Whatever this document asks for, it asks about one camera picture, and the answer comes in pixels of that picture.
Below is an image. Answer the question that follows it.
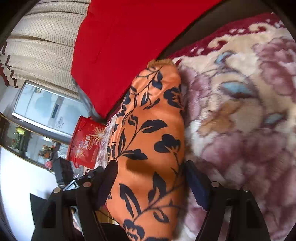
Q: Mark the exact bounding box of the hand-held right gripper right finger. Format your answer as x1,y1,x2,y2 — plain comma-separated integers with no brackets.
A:
185,160,271,241

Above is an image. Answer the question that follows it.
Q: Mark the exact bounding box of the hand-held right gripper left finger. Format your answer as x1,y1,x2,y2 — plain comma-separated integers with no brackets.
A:
31,160,118,241

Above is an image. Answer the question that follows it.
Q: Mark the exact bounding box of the orange black floral pillow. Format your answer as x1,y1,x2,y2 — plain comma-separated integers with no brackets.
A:
105,59,192,241

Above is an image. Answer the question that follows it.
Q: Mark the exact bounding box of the red printed tin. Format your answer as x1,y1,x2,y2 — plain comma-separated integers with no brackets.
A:
67,116,107,169

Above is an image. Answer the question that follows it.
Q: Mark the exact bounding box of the black box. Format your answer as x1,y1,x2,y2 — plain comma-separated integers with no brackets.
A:
53,157,73,186

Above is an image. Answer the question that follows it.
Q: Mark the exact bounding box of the orange pink flower bouquet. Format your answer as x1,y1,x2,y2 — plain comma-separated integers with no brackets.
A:
38,144,61,170

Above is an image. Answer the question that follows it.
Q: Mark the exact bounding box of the gold framed glass cabinet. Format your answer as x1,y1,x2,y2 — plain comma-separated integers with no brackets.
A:
0,113,71,171

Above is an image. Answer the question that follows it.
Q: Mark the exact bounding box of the floral plush blanket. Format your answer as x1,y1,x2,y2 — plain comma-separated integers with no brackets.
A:
92,11,296,241

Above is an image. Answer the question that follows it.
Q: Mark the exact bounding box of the yellow flower bouquet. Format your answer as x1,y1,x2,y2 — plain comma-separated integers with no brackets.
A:
13,126,26,149

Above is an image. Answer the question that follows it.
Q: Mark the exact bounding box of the white glossy appliance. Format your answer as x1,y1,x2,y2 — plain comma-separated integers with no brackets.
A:
12,80,81,138

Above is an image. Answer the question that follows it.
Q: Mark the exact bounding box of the red cloth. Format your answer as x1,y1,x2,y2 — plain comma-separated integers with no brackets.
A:
70,0,223,118

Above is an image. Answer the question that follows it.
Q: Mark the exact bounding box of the beige dotted curtain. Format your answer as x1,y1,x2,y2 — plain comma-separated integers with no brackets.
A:
0,0,93,100

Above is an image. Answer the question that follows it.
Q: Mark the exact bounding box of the dark brown headboard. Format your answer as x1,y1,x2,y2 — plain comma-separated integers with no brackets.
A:
159,0,278,59

